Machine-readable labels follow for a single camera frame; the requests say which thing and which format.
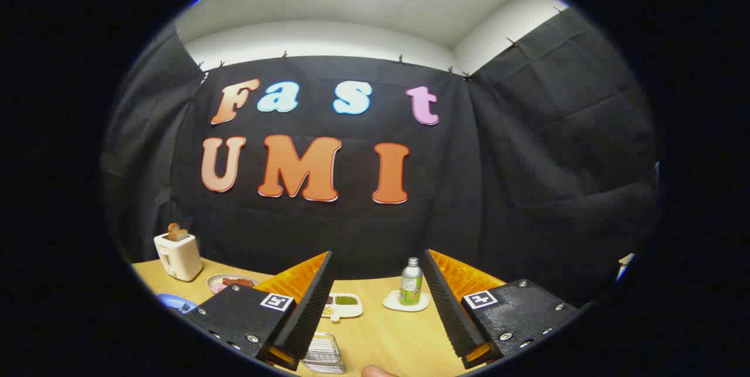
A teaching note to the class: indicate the yellow bean pile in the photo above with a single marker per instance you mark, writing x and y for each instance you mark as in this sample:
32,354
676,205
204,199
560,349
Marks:
327,310

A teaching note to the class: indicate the small white saucer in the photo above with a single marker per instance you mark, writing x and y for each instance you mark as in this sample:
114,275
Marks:
391,302

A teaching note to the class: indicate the white toaster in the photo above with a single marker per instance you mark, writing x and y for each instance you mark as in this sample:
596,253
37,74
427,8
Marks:
179,260

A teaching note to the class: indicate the white divided dish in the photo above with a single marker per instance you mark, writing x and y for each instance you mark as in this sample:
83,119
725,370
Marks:
345,309

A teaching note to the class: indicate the toasted bread slice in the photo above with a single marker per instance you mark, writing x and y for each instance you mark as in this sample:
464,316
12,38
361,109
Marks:
172,230
182,234

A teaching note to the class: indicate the green labelled bottle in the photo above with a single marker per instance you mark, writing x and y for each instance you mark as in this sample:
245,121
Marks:
411,286

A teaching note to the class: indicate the green bean pile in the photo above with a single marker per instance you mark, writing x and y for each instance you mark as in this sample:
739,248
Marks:
345,300

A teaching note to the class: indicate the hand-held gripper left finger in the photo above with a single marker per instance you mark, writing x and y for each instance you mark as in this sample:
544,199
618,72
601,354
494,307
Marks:
313,306

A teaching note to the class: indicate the blue round plate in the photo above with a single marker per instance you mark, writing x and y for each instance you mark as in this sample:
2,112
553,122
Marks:
169,301

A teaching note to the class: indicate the pink ham slice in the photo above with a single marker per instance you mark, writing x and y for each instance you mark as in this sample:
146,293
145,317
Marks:
215,288

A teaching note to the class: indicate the brown meat steak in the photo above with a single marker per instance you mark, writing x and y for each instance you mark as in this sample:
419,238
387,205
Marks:
237,282

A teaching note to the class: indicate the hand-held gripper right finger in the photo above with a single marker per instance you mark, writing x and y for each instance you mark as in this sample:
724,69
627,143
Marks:
446,306

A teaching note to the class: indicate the white oval plate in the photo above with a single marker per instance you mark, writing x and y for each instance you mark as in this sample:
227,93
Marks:
215,279

